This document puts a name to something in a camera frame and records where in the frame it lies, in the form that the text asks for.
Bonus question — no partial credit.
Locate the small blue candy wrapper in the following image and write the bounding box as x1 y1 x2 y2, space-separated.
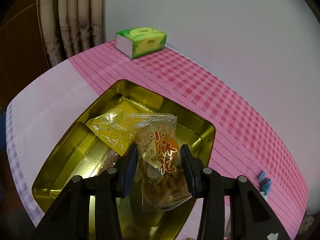
258 171 272 195

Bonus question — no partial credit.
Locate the yellow foil snack packet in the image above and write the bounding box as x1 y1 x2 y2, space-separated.
86 96 151 156

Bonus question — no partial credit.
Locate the fried twist snack bag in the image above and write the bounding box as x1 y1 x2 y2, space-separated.
124 113 191 212

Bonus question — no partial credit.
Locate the blue cracker packet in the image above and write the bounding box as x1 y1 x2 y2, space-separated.
259 191 268 201

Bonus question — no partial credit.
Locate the orange long snack bag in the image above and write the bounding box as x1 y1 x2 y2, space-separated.
98 149 120 175

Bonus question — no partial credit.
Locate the red gold toffee tin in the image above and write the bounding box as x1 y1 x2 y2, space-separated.
31 80 215 239

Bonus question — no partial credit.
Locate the pink checked tablecloth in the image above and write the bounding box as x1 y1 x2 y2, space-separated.
6 41 309 238

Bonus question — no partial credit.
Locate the green tissue box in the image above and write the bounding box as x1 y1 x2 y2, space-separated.
116 27 167 59

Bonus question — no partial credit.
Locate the beige patterned curtain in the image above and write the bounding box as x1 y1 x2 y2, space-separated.
36 0 106 67

